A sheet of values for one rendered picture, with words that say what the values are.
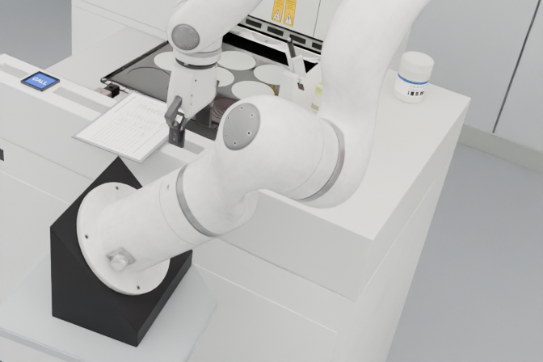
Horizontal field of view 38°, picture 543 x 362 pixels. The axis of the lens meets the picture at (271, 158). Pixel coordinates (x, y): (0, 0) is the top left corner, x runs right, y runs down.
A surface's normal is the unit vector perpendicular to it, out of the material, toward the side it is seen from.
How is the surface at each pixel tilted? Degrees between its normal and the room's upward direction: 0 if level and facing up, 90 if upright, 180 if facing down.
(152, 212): 64
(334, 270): 90
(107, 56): 0
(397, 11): 70
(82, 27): 90
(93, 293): 90
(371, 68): 77
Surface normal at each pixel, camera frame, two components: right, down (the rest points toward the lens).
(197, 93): 0.82, 0.42
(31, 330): 0.14, -0.82
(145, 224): -0.53, 0.11
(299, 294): -0.46, 0.44
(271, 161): 0.20, 0.49
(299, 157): 0.60, 0.30
